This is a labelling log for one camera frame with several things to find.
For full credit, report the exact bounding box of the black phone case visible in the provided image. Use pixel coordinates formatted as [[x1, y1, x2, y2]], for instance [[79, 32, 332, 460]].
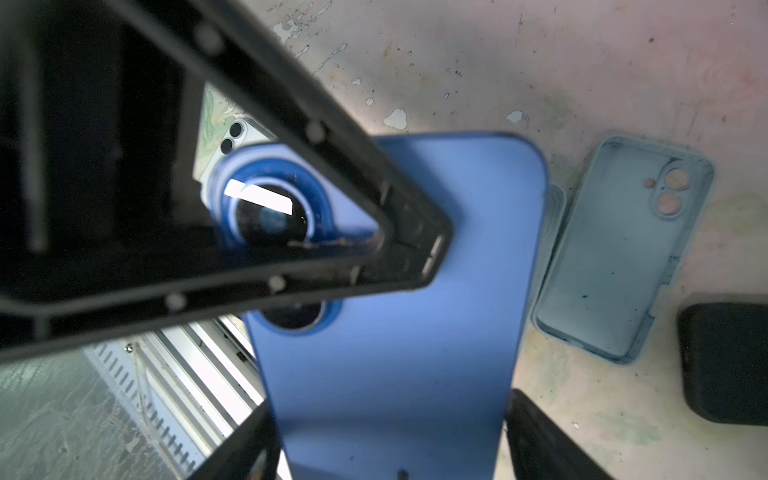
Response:
[[677, 302, 767, 426]]

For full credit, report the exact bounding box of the aluminium front rail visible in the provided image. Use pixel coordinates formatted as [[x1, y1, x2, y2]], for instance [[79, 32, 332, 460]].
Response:
[[136, 315, 266, 459]]

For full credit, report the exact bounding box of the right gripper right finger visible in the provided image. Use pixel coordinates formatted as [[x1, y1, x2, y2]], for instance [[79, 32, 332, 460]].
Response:
[[505, 389, 612, 480]]

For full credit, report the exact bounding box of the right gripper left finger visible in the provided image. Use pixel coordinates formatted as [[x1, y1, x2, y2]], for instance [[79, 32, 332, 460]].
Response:
[[190, 400, 281, 480]]

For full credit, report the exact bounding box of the white slotted cable duct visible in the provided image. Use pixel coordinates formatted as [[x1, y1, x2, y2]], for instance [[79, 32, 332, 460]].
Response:
[[83, 341, 205, 479]]

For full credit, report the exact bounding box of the white phone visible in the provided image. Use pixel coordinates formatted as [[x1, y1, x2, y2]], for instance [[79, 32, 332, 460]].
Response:
[[192, 83, 276, 185]]

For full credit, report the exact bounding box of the blue phone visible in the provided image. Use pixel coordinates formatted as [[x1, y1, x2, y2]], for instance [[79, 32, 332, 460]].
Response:
[[244, 132, 548, 479]]

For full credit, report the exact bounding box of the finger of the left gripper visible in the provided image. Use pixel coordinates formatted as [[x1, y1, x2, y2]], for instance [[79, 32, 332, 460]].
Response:
[[1, 1, 454, 361]]

